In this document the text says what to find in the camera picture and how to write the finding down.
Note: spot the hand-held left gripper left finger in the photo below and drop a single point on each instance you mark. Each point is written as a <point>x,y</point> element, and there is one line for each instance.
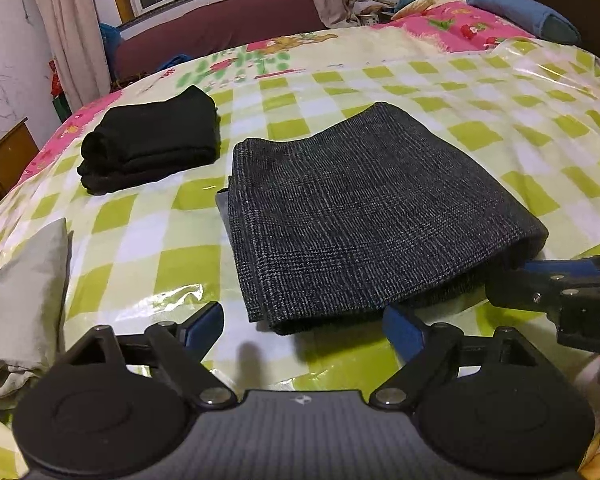
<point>205,325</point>

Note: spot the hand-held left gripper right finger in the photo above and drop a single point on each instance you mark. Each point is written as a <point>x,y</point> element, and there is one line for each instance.
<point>402,334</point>

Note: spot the grey plaid pants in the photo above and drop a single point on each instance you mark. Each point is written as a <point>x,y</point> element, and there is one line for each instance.
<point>370,210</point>

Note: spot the black folded pants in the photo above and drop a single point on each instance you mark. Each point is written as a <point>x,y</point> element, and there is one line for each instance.
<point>155,140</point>

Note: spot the green checked plastic bed cover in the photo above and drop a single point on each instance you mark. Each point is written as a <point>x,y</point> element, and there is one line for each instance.
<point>145,240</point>

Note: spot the light grey folded cloth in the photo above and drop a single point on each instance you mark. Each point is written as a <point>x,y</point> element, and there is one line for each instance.
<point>20,310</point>

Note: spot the wooden cabinet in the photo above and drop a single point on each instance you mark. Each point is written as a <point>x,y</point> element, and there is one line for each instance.
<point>7,160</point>

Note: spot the blue pillow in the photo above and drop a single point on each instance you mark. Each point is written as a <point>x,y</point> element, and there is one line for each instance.
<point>525,12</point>

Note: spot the pink floral bed sheet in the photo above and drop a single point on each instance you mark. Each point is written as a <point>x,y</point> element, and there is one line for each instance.
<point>455,25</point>

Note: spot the red and green box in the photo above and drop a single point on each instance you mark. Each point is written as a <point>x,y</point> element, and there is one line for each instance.
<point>56,87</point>

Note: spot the maroon sofa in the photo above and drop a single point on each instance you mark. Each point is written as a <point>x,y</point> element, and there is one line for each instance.
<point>215,30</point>

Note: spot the blue cloth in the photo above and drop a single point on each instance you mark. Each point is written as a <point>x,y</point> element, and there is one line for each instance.
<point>111,37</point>

